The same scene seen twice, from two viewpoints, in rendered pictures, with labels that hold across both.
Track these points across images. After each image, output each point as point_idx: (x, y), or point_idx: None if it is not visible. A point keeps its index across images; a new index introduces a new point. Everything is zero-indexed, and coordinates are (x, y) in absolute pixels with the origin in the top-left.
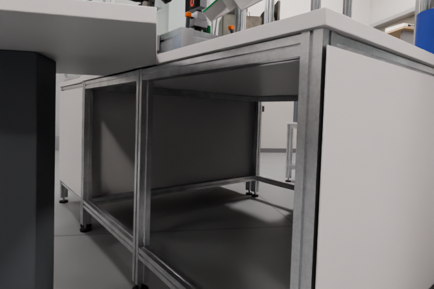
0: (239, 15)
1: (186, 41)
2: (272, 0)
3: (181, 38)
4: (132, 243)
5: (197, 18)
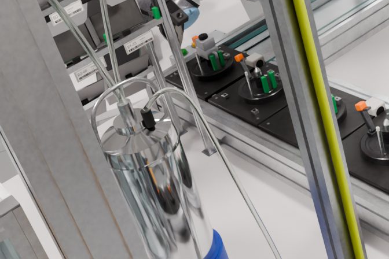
0: (158, 86)
1: (150, 95)
2: (180, 73)
3: (146, 92)
4: None
5: (197, 47)
